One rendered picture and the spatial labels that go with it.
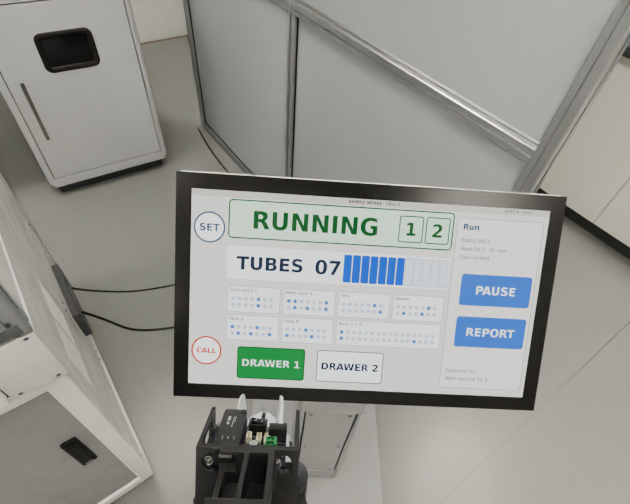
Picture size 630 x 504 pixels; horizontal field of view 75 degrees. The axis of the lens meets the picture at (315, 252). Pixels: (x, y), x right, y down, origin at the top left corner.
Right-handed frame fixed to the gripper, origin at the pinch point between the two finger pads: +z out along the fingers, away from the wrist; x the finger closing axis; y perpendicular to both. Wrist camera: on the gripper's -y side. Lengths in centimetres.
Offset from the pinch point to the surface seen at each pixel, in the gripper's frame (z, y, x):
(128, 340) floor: 122, -41, 64
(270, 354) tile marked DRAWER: 14.8, 1.8, 0.4
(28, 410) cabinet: 34, -19, 46
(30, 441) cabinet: 39, -29, 49
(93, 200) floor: 183, 11, 107
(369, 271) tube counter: 14.9, 14.2, -12.4
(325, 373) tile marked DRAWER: 14.8, -0.7, -7.4
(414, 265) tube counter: 14.9, 15.3, -18.4
